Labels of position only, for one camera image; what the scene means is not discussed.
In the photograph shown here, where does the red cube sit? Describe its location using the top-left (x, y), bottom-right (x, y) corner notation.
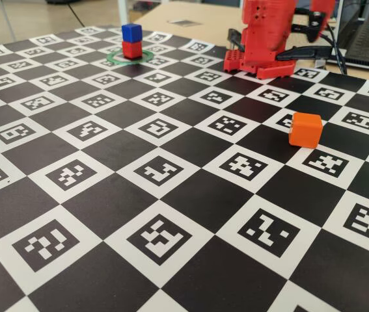
top-left (122, 40), bottom-right (143, 59)

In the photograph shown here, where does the blue cube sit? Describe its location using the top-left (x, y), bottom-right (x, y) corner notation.
top-left (121, 23), bottom-right (143, 44)

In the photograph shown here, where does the red perforated robot base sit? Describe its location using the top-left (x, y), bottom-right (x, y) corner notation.
top-left (223, 48), bottom-right (296, 81)

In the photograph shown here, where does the orange cube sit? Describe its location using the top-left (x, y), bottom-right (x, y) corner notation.
top-left (288, 112), bottom-right (323, 150)

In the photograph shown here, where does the black white marker checkerboard mat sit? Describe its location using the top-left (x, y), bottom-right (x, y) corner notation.
top-left (0, 25), bottom-right (369, 312)

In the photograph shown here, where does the small printed marker sticker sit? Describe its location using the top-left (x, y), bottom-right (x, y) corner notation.
top-left (167, 19), bottom-right (201, 27)

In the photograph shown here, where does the white table leg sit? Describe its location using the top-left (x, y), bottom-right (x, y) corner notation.
top-left (117, 0), bottom-right (130, 29)

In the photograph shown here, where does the dark laptop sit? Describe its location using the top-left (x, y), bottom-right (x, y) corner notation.
top-left (335, 0), bottom-right (369, 74)

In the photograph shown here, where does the green ring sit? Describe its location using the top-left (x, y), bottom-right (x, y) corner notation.
top-left (106, 48), bottom-right (155, 66)

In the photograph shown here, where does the black clamp handle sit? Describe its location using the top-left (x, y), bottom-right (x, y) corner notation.
top-left (275, 45), bottom-right (333, 62)

